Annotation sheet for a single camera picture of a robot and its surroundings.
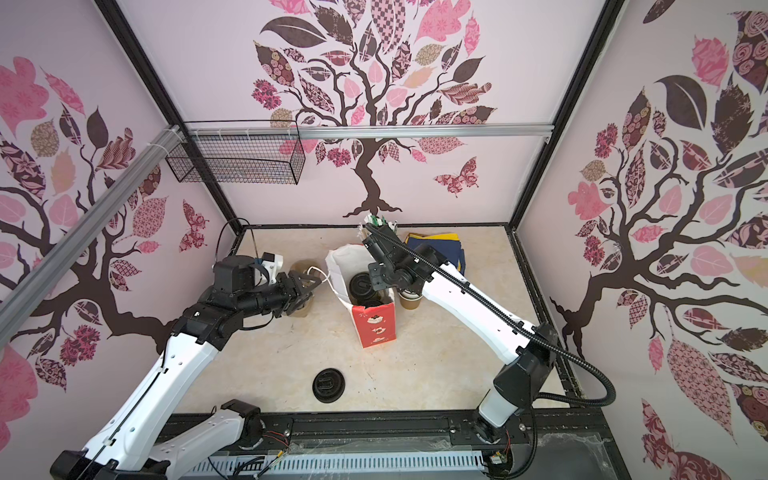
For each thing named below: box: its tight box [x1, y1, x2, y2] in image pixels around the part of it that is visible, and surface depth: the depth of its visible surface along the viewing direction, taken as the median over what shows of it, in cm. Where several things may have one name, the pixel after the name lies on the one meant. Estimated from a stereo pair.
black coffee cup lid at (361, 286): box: [349, 272, 376, 300], surface depth 88 cm
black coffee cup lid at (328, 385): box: [312, 368, 346, 403], surface depth 81 cm
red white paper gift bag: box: [326, 242, 397, 349], surface depth 81 cm
